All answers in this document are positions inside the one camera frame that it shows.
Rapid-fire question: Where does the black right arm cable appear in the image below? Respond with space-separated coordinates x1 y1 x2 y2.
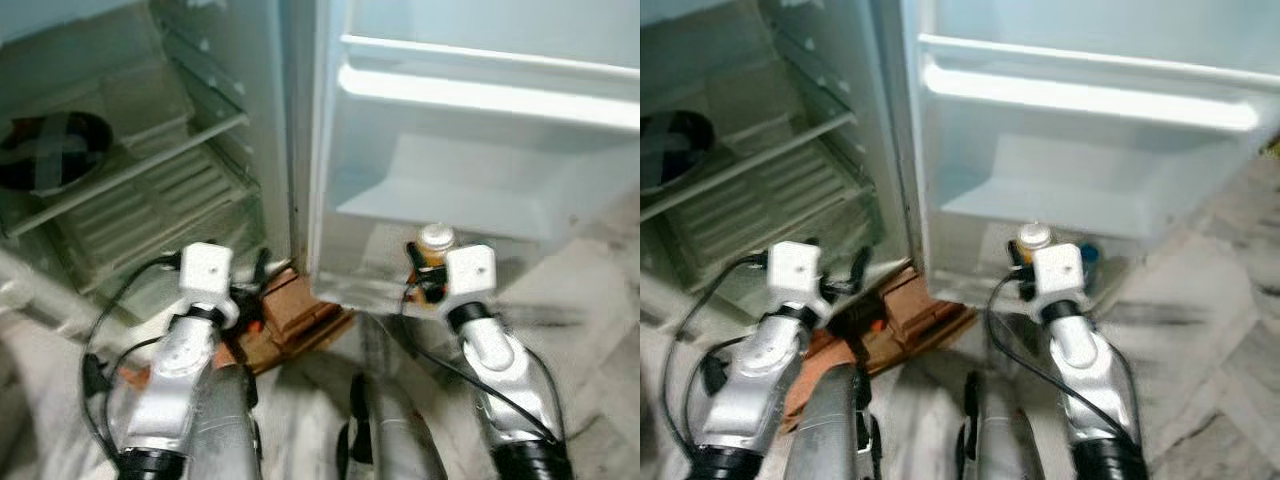
398 288 561 446
983 272 1141 446

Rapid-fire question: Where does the robot left leg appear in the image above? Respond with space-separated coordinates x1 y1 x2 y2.
185 362 263 480
790 362 881 480

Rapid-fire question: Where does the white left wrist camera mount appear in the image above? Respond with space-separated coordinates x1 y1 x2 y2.
179 242 237 329
767 242 831 323

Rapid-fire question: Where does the white capped brown bottle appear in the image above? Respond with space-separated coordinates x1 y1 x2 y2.
1017 222 1054 263
415 224 457 271

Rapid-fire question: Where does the fridge door with green sticker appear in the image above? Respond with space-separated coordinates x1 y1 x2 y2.
305 0 641 313
900 0 1280 309

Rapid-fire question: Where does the robot right leg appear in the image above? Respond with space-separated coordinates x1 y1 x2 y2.
958 372 1051 480
338 375 448 480

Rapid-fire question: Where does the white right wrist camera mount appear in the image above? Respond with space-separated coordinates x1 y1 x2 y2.
1032 243 1087 306
444 245 498 306

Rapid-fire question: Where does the black round container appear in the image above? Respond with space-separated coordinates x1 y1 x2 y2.
0 112 114 193
640 110 713 191

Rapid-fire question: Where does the blue capped bottle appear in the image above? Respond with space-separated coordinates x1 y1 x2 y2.
1078 243 1103 293

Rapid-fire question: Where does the robot leg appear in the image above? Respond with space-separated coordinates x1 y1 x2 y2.
790 362 881 480
338 375 448 480
185 362 263 480
958 372 1051 480

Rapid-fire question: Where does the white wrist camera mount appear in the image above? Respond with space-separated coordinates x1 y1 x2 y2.
767 242 831 323
179 242 237 329
1032 243 1087 306
444 245 498 306

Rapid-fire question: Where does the orange brick stack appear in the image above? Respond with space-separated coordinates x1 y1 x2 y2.
120 265 358 386
780 262 979 431

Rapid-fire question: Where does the clear fridge shelf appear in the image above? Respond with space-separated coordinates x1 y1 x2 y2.
0 60 251 241
640 60 859 223

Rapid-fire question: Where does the white door shelf rail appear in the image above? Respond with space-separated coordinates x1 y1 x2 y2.
920 55 1261 134
338 62 641 133

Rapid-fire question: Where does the ribbed crisper cover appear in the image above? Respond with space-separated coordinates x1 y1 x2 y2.
665 150 886 291
50 150 266 296

